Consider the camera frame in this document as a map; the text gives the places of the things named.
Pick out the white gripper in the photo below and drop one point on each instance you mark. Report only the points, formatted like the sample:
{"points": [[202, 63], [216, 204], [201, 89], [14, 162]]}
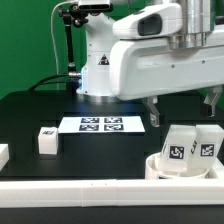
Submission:
{"points": [[148, 68]]}

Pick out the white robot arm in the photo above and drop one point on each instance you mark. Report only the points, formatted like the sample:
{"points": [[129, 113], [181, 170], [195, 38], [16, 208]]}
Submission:
{"points": [[199, 22]]}

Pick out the white front fence bar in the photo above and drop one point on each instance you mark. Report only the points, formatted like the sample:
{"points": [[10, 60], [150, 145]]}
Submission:
{"points": [[92, 193]]}

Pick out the white left fence piece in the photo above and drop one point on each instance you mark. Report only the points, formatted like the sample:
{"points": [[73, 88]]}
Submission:
{"points": [[4, 155]]}

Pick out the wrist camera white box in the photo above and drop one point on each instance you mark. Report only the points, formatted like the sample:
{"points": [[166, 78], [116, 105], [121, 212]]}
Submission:
{"points": [[150, 22]]}

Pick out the white marker base plate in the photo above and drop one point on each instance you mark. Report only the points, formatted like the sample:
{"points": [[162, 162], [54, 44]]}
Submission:
{"points": [[108, 124]]}

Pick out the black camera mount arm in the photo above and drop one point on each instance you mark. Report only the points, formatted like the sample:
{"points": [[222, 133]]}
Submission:
{"points": [[72, 17]]}

